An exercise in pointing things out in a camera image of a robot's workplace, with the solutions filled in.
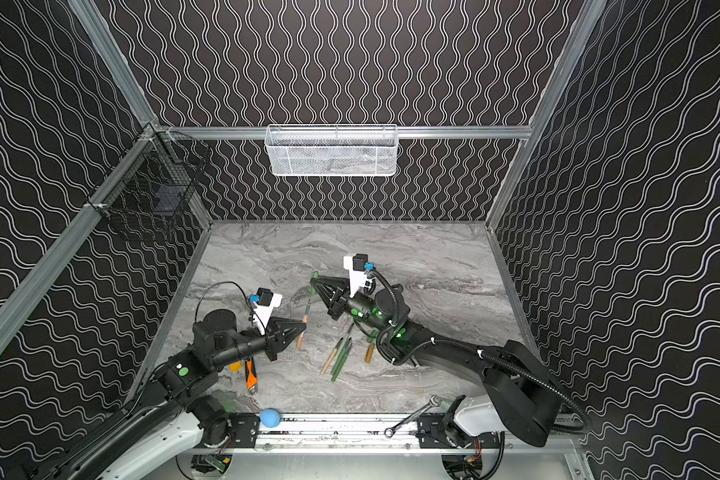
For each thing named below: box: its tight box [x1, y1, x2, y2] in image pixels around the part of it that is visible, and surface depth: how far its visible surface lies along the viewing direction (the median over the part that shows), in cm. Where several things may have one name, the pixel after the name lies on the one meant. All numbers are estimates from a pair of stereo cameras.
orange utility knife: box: [244, 357, 258, 391], surface depth 85 cm
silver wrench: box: [384, 395, 442, 439], surface depth 80 cm
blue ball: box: [259, 408, 281, 429], surface depth 77 cm
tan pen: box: [321, 337, 344, 375], surface depth 88 cm
